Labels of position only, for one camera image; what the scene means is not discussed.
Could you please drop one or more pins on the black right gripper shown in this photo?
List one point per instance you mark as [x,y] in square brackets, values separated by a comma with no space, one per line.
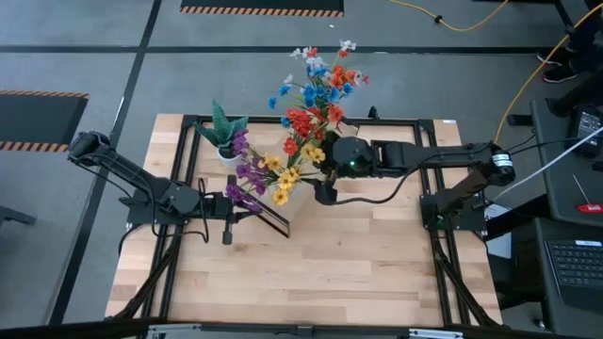
[353,155]

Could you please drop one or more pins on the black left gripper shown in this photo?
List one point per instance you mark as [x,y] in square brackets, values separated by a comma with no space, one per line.
[214,205]

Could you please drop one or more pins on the purple artificial flower bunch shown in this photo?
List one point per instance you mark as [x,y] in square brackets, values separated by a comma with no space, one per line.
[254,181]

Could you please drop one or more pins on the yellow artificial flower bunch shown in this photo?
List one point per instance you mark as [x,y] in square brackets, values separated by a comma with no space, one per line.
[285,181]

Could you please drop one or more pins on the green artificial leaf stem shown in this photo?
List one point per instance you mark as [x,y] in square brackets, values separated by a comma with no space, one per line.
[241,143]

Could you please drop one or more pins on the blue artificial flower bunch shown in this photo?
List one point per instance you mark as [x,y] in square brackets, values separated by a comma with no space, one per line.
[311,92]

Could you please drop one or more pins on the white artificial flower bunch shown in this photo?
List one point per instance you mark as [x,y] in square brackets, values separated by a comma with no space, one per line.
[314,61]

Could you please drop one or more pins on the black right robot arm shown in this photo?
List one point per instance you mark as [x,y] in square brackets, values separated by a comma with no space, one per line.
[438,153]

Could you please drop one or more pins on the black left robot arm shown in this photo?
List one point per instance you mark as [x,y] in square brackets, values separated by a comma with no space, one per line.
[141,179]

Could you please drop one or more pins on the green plant in white pot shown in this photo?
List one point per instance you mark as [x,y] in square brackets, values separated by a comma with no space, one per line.
[221,129]

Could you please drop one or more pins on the hazard-striped black floor mat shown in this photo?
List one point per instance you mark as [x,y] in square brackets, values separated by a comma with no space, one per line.
[259,4]
[37,117]

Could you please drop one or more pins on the black desk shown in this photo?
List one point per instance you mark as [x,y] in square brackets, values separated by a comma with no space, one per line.
[556,188]
[532,282]

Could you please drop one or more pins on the person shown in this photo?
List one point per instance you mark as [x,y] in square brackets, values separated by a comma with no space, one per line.
[560,73]

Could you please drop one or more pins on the black stand foot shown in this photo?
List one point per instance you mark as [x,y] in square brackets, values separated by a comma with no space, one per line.
[16,215]

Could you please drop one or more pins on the black tablet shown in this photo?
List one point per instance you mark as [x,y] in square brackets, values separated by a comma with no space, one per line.
[586,127]

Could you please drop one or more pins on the black keyboard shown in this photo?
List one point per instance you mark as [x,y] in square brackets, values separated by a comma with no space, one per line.
[575,263]

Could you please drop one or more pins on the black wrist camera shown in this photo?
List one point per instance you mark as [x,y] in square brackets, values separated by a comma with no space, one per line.
[326,193]

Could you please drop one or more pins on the black aluminium rig frame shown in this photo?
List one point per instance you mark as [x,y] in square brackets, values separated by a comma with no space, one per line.
[396,121]

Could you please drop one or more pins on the silver metal bracket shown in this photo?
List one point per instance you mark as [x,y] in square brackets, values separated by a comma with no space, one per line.
[435,334]

